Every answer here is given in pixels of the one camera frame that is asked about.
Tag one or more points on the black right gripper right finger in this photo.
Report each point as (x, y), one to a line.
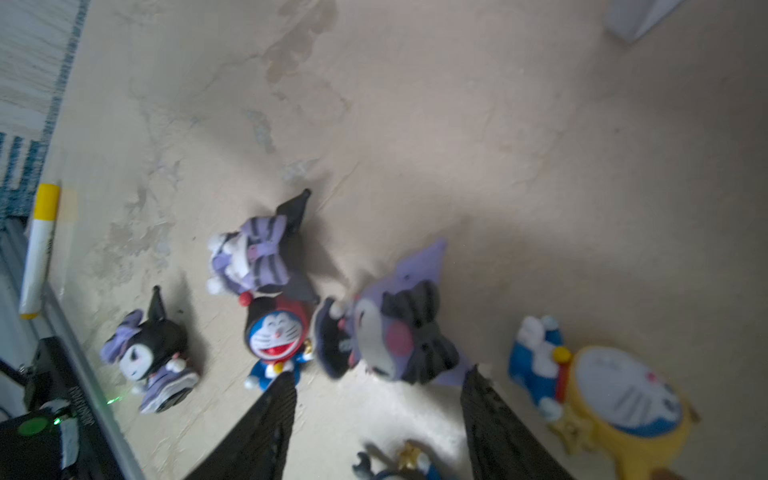
(500, 446)

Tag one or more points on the yellow Doraemon figure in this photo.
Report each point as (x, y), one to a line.
(602, 398)

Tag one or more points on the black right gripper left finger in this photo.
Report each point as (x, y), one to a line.
(257, 446)

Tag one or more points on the yellow white marker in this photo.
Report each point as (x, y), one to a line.
(39, 250)

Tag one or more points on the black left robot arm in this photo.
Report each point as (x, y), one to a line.
(59, 436)

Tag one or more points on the small white purple figure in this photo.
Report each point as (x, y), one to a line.
(412, 461)

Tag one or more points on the striped purple Kuromi figure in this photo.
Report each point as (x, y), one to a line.
(265, 255)

